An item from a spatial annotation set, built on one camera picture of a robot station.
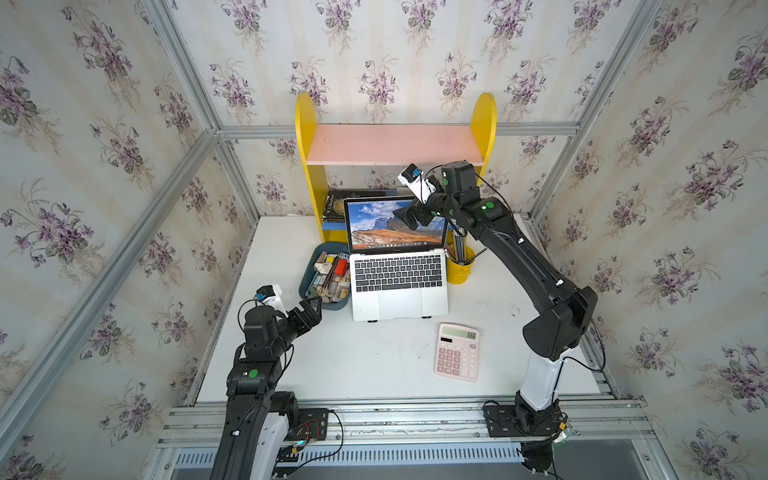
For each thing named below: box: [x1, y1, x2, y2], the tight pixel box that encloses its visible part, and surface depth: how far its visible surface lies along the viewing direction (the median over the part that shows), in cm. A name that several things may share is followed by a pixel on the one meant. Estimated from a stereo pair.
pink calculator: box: [434, 323, 480, 382], surface depth 85 cm
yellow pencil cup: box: [446, 245, 476, 285], surface depth 95 cm
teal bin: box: [298, 242, 350, 311], surface depth 100 cm
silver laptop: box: [343, 196, 449, 322], surface depth 92 cm
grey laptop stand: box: [353, 314, 433, 323], surface depth 92 cm
